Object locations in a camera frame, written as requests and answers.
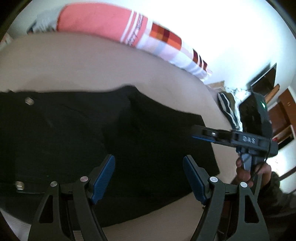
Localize beige woven bed sheet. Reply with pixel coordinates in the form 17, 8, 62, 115
1, 33, 237, 240

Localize pink white checkered pillow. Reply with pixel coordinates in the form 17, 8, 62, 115
28, 3, 211, 81

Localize brown wooden cabinet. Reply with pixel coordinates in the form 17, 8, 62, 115
268, 88, 295, 150

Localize black camera box green light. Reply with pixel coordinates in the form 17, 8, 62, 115
238, 92, 273, 138

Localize black white striped garment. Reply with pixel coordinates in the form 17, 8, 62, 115
217, 91, 240, 131

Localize black pants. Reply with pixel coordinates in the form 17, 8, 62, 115
1, 85, 219, 227

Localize person's right hand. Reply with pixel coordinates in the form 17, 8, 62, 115
235, 156, 273, 186

